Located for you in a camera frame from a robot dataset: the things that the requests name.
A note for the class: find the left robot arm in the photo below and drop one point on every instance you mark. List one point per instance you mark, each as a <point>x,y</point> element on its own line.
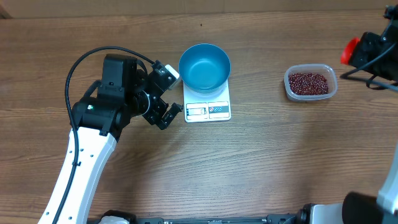
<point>125,90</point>

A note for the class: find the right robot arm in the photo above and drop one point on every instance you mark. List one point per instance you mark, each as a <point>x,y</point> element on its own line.
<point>356,207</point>

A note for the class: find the orange measuring scoop blue handle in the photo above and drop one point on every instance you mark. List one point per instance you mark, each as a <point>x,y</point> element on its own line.
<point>348,51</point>

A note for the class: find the blue bowl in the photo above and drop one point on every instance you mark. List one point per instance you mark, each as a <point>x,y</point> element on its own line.
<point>204,68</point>

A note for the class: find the red adzuki beans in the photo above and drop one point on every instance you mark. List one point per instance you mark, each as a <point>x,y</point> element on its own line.
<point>308,84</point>

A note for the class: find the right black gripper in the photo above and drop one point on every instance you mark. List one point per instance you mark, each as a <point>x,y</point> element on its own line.
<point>367,48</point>

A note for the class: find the white digital kitchen scale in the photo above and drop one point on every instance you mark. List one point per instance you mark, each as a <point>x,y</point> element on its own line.
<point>207,107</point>

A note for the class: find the clear plastic container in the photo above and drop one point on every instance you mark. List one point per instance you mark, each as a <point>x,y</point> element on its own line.
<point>322,69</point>

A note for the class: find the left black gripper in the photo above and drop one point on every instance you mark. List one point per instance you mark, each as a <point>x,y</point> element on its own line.
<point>154,116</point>

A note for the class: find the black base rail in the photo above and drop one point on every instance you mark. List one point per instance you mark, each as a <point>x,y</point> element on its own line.
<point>114,216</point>

